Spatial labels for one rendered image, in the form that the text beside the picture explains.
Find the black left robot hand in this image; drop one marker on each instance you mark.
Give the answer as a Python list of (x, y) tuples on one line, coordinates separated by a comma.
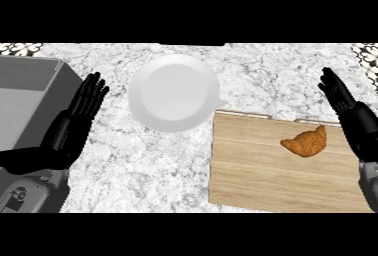
[(67, 130)]

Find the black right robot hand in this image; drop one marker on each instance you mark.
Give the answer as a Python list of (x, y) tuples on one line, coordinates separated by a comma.
[(355, 123)]

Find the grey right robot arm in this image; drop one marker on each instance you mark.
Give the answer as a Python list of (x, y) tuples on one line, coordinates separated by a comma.
[(369, 186)]

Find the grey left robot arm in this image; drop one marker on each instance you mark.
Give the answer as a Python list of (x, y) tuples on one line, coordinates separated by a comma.
[(34, 193)]

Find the brown croissant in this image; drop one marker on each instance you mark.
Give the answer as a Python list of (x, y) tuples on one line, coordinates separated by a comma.
[(305, 142)]

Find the wooden tray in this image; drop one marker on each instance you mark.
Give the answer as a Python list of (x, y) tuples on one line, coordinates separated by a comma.
[(274, 170)]

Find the white plate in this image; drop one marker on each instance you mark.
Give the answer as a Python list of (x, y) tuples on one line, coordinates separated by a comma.
[(172, 92)]

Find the grey box appliance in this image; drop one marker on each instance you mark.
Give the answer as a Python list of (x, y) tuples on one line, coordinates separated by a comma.
[(26, 100)]

